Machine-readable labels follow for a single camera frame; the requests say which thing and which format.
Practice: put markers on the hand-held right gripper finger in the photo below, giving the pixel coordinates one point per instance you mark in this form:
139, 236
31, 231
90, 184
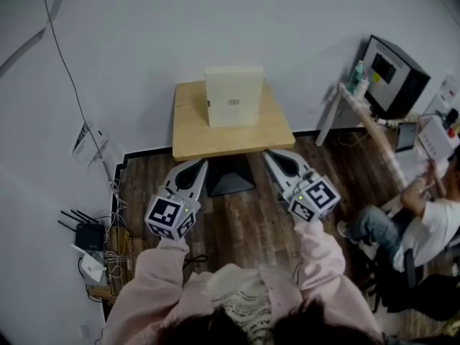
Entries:
279, 173
301, 162

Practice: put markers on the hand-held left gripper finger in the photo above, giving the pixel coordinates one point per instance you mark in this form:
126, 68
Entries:
202, 183
179, 169

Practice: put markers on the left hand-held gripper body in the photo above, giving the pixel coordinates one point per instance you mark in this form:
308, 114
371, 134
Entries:
169, 216

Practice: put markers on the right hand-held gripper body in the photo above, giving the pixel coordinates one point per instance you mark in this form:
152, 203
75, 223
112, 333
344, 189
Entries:
316, 200

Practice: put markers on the cream box folder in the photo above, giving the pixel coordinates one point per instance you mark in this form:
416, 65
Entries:
233, 88

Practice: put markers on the person's right forearm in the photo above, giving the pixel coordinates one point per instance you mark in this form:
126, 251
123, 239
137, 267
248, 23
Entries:
318, 253

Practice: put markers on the person's left forearm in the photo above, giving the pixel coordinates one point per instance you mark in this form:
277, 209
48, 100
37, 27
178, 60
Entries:
161, 264

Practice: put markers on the small wooden table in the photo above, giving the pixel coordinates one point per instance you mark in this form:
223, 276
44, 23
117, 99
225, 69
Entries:
233, 142

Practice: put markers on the white desk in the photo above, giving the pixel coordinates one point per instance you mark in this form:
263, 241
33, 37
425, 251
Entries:
328, 117

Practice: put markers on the wooden crate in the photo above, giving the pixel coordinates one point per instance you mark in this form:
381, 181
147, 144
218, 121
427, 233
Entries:
120, 250

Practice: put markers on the long beige cardboard tube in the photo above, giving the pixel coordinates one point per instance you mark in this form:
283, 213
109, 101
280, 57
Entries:
377, 135

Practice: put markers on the black router with antennas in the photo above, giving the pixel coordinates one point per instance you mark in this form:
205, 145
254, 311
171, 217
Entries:
88, 237

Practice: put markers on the white router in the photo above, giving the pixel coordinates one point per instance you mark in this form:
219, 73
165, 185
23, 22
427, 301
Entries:
91, 266

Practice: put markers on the small white bottle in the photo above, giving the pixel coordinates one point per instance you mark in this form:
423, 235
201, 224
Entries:
362, 86

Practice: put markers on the green bottle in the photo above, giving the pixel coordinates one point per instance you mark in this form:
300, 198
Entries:
355, 75

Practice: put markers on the person's pink cardigan torso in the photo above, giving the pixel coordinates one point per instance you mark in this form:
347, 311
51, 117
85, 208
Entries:
237, 293

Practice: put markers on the black cabinet with white label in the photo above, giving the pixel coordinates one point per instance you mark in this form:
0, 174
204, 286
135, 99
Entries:
399, 81

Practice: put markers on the white dotted paper sheet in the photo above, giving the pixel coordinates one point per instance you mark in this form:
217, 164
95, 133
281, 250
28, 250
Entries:
435, 138

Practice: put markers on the black office chair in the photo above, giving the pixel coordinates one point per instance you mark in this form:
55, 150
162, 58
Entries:
424, 293

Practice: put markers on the black and red button device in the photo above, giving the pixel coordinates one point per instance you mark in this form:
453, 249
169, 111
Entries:
451, 120

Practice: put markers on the white wall socket box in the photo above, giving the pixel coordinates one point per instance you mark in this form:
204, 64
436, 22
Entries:
88, 142

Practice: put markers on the grey wall tape strip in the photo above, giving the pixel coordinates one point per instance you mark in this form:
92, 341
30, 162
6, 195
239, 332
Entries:
55, 7
21, 54

